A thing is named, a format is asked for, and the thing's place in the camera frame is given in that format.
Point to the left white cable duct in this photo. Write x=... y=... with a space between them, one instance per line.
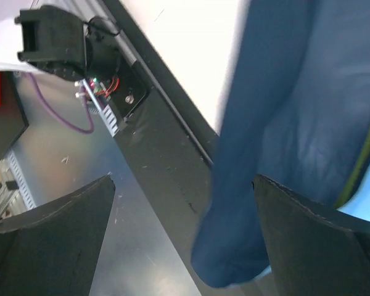
x=104 y=110

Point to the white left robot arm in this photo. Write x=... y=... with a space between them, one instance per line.
x=69 y=39

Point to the blue wrapping paper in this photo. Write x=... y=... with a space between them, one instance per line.
x=298 y=112

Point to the orange and pink flower bouquet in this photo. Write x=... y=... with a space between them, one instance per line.
x=357 y=174

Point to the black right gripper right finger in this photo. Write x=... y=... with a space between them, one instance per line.
x=313 y=249

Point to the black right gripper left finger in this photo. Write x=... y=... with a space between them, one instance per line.
x=53 y=249

